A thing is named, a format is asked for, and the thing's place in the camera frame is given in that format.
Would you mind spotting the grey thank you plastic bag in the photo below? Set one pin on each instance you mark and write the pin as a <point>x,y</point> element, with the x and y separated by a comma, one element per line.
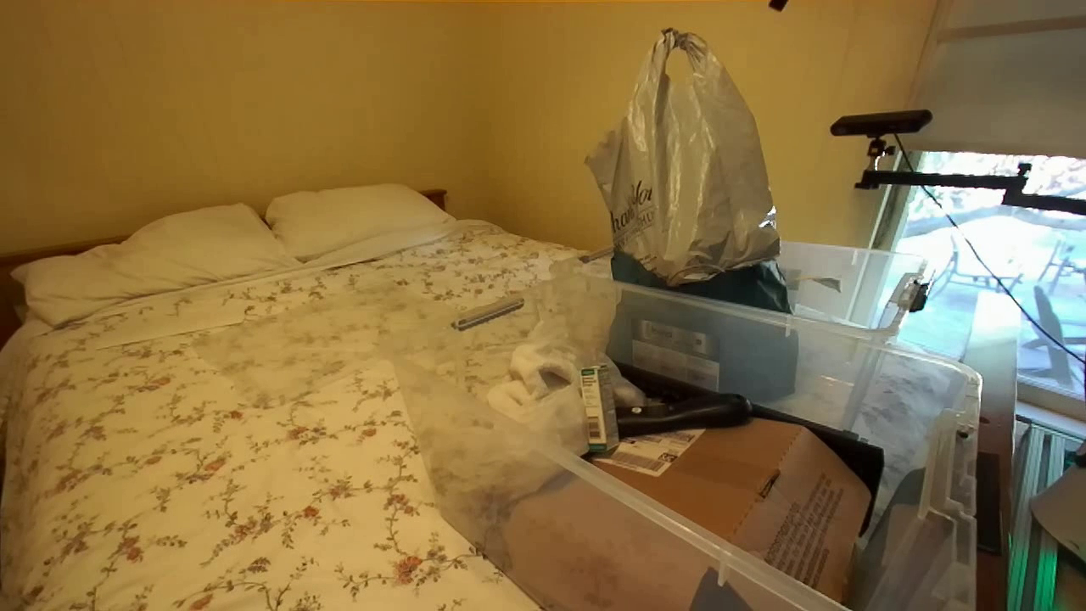
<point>691,170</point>

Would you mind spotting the large clear plastic storage box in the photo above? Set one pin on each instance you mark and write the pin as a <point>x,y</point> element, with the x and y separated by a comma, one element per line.
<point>476,452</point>

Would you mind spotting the brown cardboard box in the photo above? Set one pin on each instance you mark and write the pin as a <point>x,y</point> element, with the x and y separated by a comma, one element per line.
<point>724,488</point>

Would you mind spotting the grey remote control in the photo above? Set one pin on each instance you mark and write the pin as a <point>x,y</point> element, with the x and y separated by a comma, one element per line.
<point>489,313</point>

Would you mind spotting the white crumpled cloth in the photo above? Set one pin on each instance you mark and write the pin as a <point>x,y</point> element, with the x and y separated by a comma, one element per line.
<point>542,375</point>

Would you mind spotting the green and white carton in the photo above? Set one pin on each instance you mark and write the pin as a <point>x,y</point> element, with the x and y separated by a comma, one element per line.
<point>595,410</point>

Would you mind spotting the small white pillow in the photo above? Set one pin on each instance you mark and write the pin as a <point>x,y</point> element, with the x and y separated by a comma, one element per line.
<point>352,214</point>

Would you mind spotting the floral duvet bed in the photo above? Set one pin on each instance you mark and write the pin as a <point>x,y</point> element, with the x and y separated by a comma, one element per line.
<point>224,452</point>

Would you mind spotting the large white pillow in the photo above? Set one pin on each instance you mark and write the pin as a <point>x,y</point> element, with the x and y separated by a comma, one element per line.
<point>172,255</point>

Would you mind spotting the window glass pane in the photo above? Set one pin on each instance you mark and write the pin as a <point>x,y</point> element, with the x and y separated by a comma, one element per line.
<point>994,341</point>

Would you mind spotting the white roller blind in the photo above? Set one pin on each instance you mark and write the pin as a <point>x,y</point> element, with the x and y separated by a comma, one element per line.
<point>1007,81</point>

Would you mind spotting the white radiator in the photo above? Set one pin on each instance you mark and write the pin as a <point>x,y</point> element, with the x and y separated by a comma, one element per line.
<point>1036,488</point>

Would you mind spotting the round grey stand base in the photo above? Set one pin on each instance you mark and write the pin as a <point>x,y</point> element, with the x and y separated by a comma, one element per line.
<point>1070,513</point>

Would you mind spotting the black exterior camera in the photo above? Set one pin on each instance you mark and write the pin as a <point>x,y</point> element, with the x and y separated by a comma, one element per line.
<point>884,121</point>

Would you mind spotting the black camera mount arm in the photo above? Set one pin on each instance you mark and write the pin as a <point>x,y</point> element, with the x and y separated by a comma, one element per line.
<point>961,178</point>

